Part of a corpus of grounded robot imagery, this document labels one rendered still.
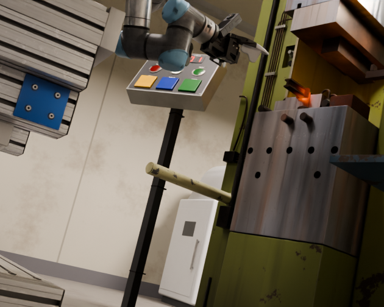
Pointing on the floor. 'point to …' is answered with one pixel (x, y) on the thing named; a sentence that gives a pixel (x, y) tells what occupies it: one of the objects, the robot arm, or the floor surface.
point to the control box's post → (151, 211)
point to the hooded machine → (190, 244)
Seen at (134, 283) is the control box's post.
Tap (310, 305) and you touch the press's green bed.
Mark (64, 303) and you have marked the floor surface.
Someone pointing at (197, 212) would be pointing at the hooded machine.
